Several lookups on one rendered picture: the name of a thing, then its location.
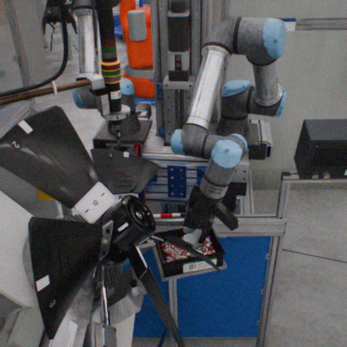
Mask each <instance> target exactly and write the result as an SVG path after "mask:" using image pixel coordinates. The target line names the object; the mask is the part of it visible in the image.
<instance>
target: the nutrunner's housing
mask: <svg viewBox="0 0 347 347"><path fill-rule="evenodd" d="M104 84H105V86H106V87H107V88H108V104H109V111H110V112H119V111H121V110H122V108H121V87H120V82H118V83H104ZM110 122H111V123H112V124H113V125H120V124H121V123H122V122H121V120H115V121H110Z"/></svg>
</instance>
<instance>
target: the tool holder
mask: <svg viewBox="0 0 347 347"><path fill-rule="evenodd" d="M92 77H94V76H92ZM92 77H87V79H89V80H90V83H91V84H90V85H88V87H89V92H90V93H92V94H93V95H95V96H96V104H97V108H98V111H99V112H100V113H101V117H102V118H103V119H106V120H111V121H115V120H121V119H125V118H127V117H128V116H129V115H130V108H129V107H128V106H126V105H121V108H122V110H121V111H119V112H110V111H109V104H108V88H107V87H106V86H105V85H104V78H103V77H101V78H97V79H93V78H92Z"/></svg>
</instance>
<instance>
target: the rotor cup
mask: <svg viewBox="0 0 347 347"><path fill-rule="evenodd" d="M137 211H139V212H140V213H141V214H142V219H140V218H139V217H138V216H136V212H137ZM109 220H113V233H112V236H111V237H110V245H109V250H108V254H107V255H106V256H105V257H104V258H102V259H101V260H102V261H103V262H105V263H107V264H111V265H118V264H120V263H121V262H124V261H126V259H127V256H128V255H129V250H131V249H132V247H133V246H134V245H136V246H139V244H140V243H141V242H142V241H144V240H145V239H146V238H148V237H151V236H153V235H154V233H155V232H156V222H155V218H154V216H153V214H152V211H151V210H150V209H149V208H148V207H147V206H146V204H145V203H144V202H143V201H142V200H141V199H139V198H138V197H135V196H133V195H126V196H124V197H122V198H121V200H120V201H119V202H118V203H117V204H116V205H114V206H110V207H109V208H108V209H107V210H106V211H105V212H104V213H103V214H102V215H101V217H100V218H99V219H97V220H96V221H95V222H94V223H92V224H101V225H103V224H105V223H106V222H108V221H109ZM126 223H128V224H129V225H128V226H126V228H124V229H123V230H121V231H120V232H119V231H118V229H119V228H120V227H121V226H122V225H124V224H126Z"/></svg>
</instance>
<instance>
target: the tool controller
mask: <svg viewBox="0 0 347 347"><path fill-rule="evenodd" d="M294 160H295V166H296V168H297V171H298V175H299V179H301V180H318V179H325V180H328V179H347V119H304V121H303V124H302V129H301V132H300V137H299V140H298V145H297V148H296V151H295V157H294Z"/></svg>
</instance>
